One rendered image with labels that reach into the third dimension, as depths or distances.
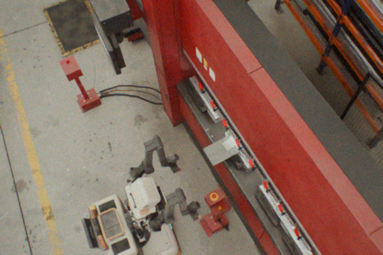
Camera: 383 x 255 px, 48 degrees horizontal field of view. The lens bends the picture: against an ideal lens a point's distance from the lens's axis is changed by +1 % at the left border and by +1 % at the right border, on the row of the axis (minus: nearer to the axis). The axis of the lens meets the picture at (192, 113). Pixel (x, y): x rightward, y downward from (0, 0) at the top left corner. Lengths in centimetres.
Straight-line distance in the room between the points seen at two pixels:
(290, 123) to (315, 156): 22
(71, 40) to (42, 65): 49
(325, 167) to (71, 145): 334
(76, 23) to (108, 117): 149
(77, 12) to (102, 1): 265
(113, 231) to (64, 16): 331
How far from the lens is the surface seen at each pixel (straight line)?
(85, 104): 512
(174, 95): 432
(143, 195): 322
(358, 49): 478
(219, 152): 371
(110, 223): 371
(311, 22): 529
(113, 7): 339
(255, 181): 378
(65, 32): 592
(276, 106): 246
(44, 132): 524
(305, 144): 239
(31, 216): 494
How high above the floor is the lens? 444
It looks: 63 degrees down
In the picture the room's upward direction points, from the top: 4 degrees counter-clockwise
